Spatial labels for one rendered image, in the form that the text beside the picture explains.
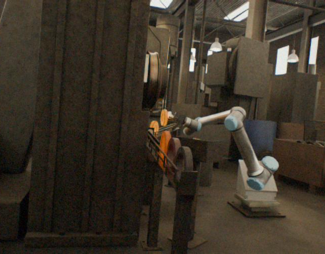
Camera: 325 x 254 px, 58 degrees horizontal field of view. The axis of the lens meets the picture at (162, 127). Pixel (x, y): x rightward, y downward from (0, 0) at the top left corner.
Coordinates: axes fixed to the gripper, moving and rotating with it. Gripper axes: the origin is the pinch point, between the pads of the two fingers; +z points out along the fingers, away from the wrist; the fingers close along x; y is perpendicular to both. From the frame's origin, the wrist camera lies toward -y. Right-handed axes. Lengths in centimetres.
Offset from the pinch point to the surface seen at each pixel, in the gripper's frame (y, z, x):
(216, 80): 125, -143, -288
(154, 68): 27, 32, 48
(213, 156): -19, -20, 88
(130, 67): 15, 50, 78
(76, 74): -2, 79, 75
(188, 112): 53, -135, -361
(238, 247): -71, -62, 86
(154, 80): 18, 28, 50
